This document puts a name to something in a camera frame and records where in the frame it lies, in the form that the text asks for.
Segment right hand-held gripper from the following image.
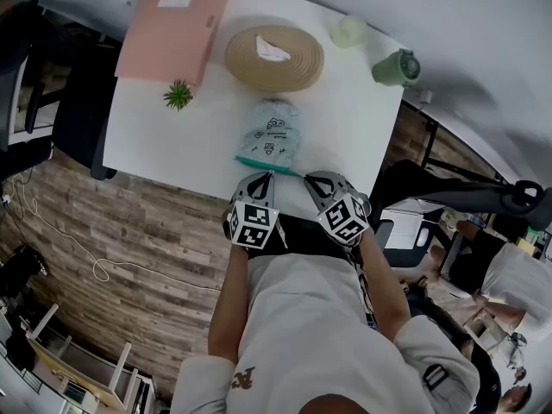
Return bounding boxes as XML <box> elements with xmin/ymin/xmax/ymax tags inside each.
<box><xmin>303</xmin><ymin>170</ymin><xmax>373</xmax><ymax>247</ymax></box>

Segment person's black shorts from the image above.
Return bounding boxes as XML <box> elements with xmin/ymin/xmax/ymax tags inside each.
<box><xmin>261</xmin><ymin>212</ymin><xmax>360</xmax><ymax>259</ymax></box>

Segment person's right forearm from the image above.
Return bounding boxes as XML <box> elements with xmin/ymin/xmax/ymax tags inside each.
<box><xmin>356</xmin><ymin>229</ymin><xmax>414</xmax><ymax>345</ymax></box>

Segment small green potted plant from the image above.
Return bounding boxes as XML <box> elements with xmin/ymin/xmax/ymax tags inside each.
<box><xmin>161</xmin><ymin>79</ymin><xmax>195</xmax><ymax>113</ymax></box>

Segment pink file box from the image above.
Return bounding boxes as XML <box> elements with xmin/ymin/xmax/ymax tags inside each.
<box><xmin>113</xmin><ymin>0</ymin><xmax>235</xmax><ymax>87</ymax></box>

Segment round woven basket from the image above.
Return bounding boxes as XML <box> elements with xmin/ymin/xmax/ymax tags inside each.
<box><xmin>223</xmin><ymin>24</ymin><xmax>326</xmax><ymax>94</ymax></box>

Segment person's white shirt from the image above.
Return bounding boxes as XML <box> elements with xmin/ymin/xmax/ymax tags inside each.
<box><xmin>169</xmin><ymin>251</ymin><xmax>483</xmax><ymax>414</ymax></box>

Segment green lidded tumbler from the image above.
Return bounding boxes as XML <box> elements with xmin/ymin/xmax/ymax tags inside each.
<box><xmin>371</xmin><ymin>47</ymin><xmax>422</xmax><ymax>88</ymax></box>

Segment person's left forearm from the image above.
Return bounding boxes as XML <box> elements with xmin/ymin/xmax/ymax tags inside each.
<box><xmin>207</xmin><ymin>242</ymin><xmax>252</xmax><ymax>364</ymax></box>

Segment black mesh office chair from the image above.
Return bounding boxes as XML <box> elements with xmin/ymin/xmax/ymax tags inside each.
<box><xmin>369</xmin><ymin>159</ymin><xmax>552</xmax><ymax>269</ymax></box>

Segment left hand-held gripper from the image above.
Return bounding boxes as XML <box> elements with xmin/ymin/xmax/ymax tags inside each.
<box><xmin>227</xmin><ymin>170</ymin><xmax>281</xmax><ymax>250</ymax></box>

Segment silver laptop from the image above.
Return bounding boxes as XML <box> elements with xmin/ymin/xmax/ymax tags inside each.
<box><xmin>380</xmin><ymin>207</ymin><xmax>426</xmax><ymax>250</ymax></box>

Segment light green printed pouch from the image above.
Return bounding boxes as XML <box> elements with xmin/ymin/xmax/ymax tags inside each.
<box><xmin>233</xmin><ymin>97</ymin><xmax>303</xmax><ymax>178</ymax></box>

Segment white floor cable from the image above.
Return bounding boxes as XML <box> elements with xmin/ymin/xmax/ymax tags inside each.
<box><xmin>11</xmin><ymin>172</ymin><xmax>222</xmax><ymax>293</ymax></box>

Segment translucent pale green cup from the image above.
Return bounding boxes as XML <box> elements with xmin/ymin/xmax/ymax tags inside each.
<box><xmin>329</xmin><ymin>14</ymin><xmax>369</xmax><ymax>50</ymax></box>

